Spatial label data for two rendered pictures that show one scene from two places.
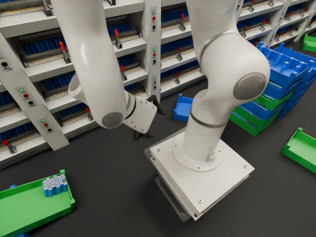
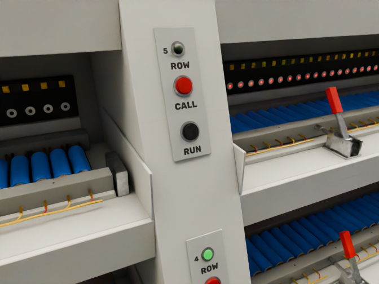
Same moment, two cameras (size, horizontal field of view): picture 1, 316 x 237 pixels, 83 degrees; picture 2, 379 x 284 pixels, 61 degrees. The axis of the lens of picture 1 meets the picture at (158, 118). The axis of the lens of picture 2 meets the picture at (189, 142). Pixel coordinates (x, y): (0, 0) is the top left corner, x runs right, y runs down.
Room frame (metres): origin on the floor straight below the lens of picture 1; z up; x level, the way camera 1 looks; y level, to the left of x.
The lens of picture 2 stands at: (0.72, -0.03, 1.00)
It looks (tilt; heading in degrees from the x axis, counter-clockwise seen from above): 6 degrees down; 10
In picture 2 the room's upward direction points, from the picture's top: 8 degrees counter-clockwise
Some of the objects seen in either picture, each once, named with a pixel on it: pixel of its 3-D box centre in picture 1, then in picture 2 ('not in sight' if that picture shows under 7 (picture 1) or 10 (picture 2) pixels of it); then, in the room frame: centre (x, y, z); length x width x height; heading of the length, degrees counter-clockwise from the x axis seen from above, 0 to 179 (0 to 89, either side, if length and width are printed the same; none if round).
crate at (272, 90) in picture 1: (266, 75); not in sight; (0.90, -0.63, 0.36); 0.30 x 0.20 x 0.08; 36
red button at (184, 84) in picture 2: not in sight; (183, 86); (1.03, 0.02, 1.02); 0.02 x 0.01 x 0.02; 124
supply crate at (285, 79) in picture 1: (272, 62); not in sight; (0.90, -0.63, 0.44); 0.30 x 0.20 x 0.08; 36
